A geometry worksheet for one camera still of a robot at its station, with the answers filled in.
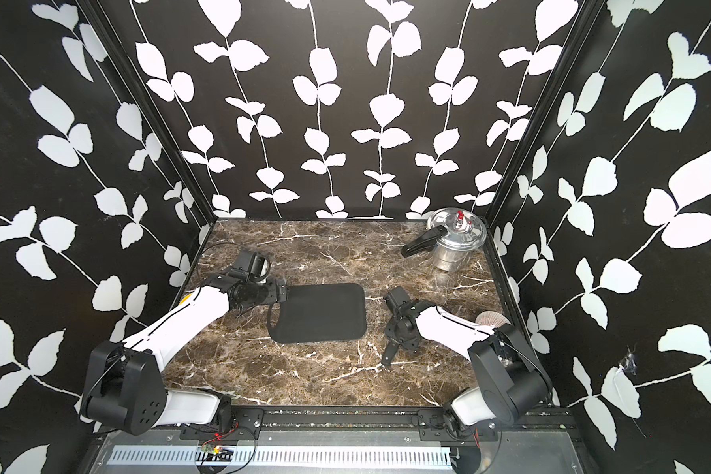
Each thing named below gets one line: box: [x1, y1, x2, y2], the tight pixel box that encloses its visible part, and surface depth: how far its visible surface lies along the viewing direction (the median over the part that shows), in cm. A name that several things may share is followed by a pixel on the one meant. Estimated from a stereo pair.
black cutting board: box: [267, 283, 368, 344], surface depth 95 cm
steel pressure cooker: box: [400, 207, 488, 272], surface depth 100 cm
